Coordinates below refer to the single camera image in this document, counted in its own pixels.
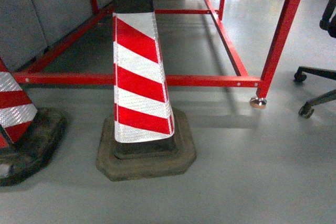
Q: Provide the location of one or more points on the red metal table frame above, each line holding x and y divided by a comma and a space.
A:
35, 74

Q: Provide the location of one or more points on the red white traffic cone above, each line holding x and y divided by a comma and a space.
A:
144, 137

